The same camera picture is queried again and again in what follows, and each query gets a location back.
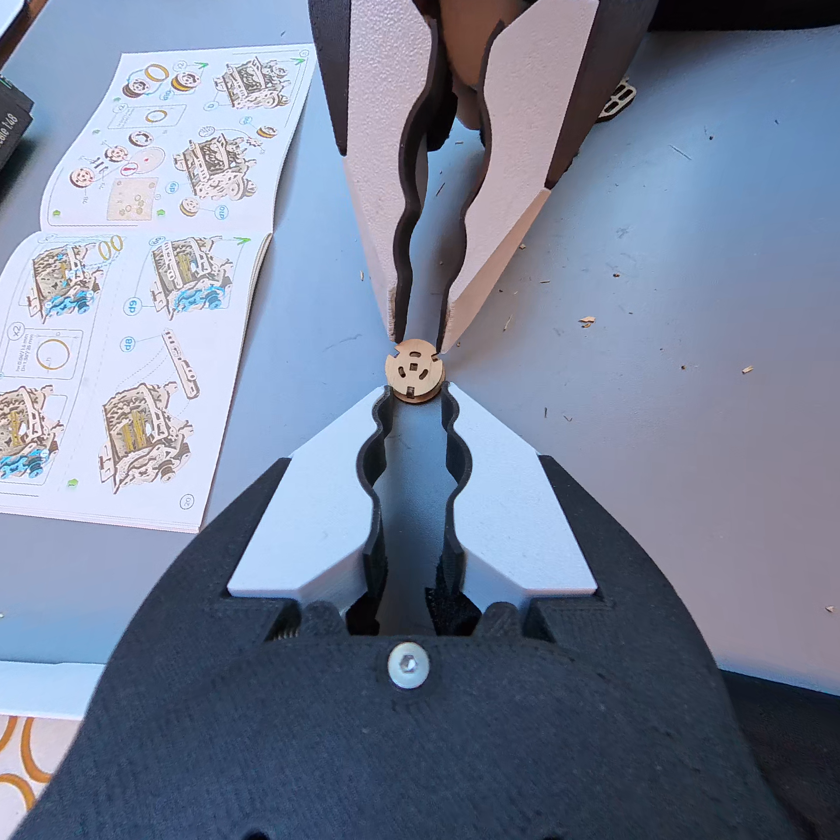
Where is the black model kit box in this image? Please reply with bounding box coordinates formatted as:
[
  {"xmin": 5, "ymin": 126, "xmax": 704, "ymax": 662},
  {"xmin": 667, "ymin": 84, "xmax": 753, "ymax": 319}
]
[{"xmin": 0, "ymin": 75, "xmax": 35, "ymax": 175}]

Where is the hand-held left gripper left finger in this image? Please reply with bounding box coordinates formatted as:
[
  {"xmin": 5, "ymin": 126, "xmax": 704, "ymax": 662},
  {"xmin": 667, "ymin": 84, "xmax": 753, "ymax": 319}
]
[{"xmin": 228, "ymin": 385, "xmax": 395, "ymax": 636}]

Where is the tan rubber ring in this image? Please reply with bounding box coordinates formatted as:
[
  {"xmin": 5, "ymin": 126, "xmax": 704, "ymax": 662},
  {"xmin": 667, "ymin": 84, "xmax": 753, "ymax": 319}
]
[
  {"xmin": 0, "ymin": 773, "xmax": 38, "ymax": 818},
  {"xmin": 20, "ymin": 717, "xmax": 53, "ymax": 786}
]

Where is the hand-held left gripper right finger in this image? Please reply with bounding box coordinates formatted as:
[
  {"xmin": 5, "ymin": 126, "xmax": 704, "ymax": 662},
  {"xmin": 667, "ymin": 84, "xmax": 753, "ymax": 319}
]
[{"xmin": 425, "ymin": 381, "xmax": 599, "ymax": 637}]

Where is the illustrated instruction booklet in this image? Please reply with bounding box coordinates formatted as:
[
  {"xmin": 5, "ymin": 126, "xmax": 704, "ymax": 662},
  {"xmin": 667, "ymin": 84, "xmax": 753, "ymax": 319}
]
[{"xmin": 0, "ymin": 45, "xmax": 316, "ymax": 534}]

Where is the person's right hand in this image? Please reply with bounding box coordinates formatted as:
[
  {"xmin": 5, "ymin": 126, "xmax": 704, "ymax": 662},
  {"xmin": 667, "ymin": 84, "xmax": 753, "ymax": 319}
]
[{"xmin": 435, "ymin": 0, "xmax": 521, "ymax": 130}]

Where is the slotted wooden offcut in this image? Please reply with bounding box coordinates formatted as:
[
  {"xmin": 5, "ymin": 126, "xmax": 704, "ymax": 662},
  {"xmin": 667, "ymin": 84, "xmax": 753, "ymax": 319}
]
[{"xmin": 594, "ymin": 77, "xmax": 637, "ymax": 122}]

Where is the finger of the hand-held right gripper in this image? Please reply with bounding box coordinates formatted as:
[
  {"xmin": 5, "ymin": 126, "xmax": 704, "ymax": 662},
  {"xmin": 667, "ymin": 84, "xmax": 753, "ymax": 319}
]
[
  {"xmin": 438, "ymin": 0, "xmax": 599, "ymax": 355},
  {"xmin": 343, "ymin": 0, "xmax": 441, "ymax": 342}
]

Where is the person's dark clothing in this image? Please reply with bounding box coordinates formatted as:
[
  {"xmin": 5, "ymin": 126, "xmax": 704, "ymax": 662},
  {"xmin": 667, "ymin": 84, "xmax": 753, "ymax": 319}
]
[{"xmin": 718, "ymin": 669, "xmax": 840, "ymax": 840}]

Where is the notched round wooden disc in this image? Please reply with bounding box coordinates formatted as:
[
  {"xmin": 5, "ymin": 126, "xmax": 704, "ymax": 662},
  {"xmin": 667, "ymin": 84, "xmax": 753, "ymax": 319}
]
[{"xmin": 385, "ymin": 339, "xmax": 442, "ymax": 395}]

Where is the white cardboard box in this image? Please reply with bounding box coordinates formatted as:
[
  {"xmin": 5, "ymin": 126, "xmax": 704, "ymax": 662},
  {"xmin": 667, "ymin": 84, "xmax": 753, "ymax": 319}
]
[{"xmin": 0, "ymin": 659, "xmax": 109, "ymax": 840}]

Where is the grey desk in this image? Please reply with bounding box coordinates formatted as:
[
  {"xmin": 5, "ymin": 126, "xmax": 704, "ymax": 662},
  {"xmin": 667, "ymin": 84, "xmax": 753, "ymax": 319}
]
[{"xmin": 0, "ymin": 0, "xmax": 840, "ymax": 693}]

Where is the round wooden disc with holes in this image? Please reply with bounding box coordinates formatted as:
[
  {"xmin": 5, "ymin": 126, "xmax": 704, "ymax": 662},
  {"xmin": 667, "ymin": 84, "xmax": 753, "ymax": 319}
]
[{"xmin": 387, "ymin": 377, "xmax": 446, "ymax": 405}]

